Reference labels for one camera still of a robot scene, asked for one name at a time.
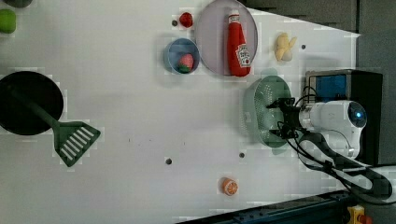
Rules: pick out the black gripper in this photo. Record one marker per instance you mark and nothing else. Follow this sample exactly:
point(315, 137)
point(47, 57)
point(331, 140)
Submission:
point(290, 117)

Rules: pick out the light green strainer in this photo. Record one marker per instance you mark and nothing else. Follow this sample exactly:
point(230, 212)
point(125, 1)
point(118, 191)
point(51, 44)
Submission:
point(259, 119)

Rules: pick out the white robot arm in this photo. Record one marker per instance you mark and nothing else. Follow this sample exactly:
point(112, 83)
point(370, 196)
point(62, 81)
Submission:
point(371, 184)

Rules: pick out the peeled toy banana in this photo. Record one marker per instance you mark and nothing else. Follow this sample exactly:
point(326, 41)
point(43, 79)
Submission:
point(284, 46)

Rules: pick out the red ketchup bottle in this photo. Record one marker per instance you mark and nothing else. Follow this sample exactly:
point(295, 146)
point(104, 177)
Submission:
point(238, 56)

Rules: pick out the silver toaster oven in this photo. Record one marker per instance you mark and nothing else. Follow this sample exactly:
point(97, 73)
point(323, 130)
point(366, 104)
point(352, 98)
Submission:
point(345, 111)

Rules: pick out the orange slice toy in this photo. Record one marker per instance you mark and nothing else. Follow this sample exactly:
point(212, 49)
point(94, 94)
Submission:
point(229, 186)

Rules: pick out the grey round plate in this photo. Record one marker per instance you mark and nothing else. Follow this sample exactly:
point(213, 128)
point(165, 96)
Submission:
point(211, 34)

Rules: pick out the strawberry in blue bowl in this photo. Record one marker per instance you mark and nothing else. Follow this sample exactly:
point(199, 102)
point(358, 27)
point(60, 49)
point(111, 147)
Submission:
point(185, 64)

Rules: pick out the blue bowl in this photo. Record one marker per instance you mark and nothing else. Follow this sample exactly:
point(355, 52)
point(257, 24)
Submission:
point(175, 50)

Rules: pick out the red toy strawberry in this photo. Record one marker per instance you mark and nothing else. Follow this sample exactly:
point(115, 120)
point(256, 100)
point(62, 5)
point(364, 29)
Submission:
point(186, 19)

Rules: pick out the dark green slotted spatula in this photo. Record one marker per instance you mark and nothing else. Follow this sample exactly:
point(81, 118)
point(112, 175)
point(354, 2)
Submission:
point(71, 139)

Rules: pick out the black frying pan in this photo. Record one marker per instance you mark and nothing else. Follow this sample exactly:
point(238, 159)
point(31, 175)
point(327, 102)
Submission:
point(21, 90)

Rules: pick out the black round object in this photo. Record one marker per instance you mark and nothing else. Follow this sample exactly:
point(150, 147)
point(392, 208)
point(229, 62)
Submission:
point(18, 3)

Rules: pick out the green toy apple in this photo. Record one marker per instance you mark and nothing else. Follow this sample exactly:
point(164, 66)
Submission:
point(7, 21)

